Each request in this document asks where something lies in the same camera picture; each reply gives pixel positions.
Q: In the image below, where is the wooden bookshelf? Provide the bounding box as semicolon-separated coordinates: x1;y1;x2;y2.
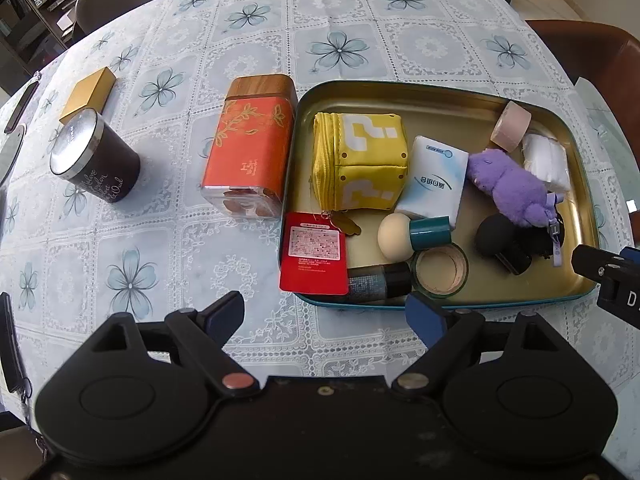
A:
1;0;77;96

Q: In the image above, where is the pink tape roll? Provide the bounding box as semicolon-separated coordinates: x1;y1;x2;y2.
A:
490;101;532;153

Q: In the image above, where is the yellow question block pouch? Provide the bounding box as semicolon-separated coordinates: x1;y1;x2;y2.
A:
310;112;409;236

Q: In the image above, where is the gold square box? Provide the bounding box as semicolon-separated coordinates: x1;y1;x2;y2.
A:
58;67;116;125

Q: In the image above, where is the brown leather chair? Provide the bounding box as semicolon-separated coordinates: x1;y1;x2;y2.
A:
527;20;639;122

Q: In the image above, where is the beige puff teal handle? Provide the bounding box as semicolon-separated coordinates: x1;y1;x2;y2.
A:
378;212;451;262

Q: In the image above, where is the black smartphone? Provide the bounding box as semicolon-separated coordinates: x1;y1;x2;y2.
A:
4;78;39;134

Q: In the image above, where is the purple plush keychain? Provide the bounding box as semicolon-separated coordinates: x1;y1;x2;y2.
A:
465;148;569;266

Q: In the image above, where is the orange tea tin wooden lid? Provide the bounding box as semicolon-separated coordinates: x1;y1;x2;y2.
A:
201;74;297;218

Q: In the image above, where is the white tissue pack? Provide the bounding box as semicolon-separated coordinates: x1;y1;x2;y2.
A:
395;136;469;230

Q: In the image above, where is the floral lace tablecloth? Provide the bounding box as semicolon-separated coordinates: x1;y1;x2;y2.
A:
0;0;640;480

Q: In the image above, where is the dark candle jar silver lid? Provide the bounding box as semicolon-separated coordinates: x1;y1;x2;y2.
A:
50;107;141;203

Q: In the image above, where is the gold metal tray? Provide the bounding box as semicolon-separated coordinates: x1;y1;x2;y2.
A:
280;80;598;309

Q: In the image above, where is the black glitter tube red tag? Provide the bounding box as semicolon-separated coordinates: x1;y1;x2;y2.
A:
279;211;412;304

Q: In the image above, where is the white cotton pads bag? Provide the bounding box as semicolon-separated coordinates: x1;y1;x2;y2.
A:
522;133;570;193

